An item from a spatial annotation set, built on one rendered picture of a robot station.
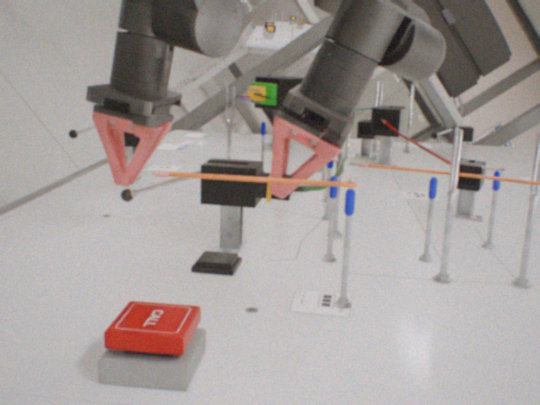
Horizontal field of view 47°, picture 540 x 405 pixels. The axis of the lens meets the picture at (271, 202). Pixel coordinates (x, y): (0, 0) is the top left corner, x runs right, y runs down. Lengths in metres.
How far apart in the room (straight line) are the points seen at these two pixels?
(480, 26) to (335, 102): 1.09
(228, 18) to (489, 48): 1.14
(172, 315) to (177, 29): 0.27
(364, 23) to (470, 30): 1.07
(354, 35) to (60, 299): 0.34
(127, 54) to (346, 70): 0.21
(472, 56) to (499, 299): 1.12
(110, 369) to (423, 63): 0.41
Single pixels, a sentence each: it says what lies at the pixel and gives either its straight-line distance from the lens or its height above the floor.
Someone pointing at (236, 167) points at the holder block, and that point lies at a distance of 0.61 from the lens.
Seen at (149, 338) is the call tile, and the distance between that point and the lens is 0.39.
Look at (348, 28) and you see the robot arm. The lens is 0.58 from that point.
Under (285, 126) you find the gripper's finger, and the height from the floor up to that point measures 1.23.
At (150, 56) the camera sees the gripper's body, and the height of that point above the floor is 1.15.
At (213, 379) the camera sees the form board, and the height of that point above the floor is 1.13.
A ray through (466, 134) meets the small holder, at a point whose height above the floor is 1.42.
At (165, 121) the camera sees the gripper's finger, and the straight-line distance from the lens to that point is 0.64.
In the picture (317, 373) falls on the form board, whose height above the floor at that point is 1.18.
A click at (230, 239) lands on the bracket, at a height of 1.11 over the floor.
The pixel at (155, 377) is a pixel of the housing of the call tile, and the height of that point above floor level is 1.11.
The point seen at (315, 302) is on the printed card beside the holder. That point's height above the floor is 1.18.
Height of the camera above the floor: 1.30
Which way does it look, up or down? 13 degrees down
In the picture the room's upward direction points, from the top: 58 degrees clockwise
